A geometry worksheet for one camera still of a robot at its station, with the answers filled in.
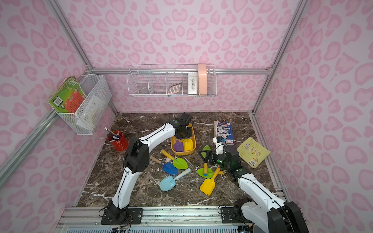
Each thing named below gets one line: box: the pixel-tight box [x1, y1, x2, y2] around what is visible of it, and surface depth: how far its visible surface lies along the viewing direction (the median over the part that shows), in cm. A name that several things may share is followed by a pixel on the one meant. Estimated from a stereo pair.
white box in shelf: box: [187, 72, 199, 95], surface depth 95 cm
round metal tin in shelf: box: [138, 83, 149, 95], surface depth 97 cm
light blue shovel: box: [159, 167, 192, 192], surface depth 86 cm
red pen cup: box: [107, 130, 129, 152], surface depth 97 cm
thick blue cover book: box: [217, 121, 234, 145], surface depth 108 cm
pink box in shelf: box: [198, 63, 208, 95], surface depth 86 cm
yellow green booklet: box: [237, 136, 272, 169], surface depth 99 cm
